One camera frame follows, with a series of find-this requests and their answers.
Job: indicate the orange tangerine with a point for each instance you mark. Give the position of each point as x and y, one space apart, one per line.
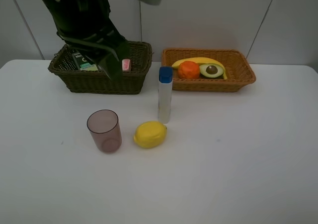
188 70

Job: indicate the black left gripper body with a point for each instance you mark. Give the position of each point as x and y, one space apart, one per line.
105 40

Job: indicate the dark green pump bottle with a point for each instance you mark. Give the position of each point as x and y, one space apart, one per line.
82 64

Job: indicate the dark brown wicker basket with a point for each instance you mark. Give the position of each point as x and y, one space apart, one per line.
63 65

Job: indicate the halved avocado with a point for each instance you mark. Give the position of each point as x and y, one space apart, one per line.
212 70

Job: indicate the translucent pink plastic cup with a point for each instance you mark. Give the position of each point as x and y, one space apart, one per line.
104 128

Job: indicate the yellow lemon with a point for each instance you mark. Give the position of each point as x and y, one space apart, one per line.
150 134

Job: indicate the yellow banana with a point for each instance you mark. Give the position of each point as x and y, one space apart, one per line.
199 61

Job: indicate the pink bottle white cap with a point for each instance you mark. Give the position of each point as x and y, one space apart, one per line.
126 65

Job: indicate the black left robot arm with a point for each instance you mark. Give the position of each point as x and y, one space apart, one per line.
85 25

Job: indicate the orange wicker basket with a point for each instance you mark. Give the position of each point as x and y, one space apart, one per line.
237 70

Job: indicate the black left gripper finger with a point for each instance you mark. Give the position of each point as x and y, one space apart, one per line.
108 57

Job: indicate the white bottle blue cap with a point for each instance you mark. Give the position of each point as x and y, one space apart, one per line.
165 94

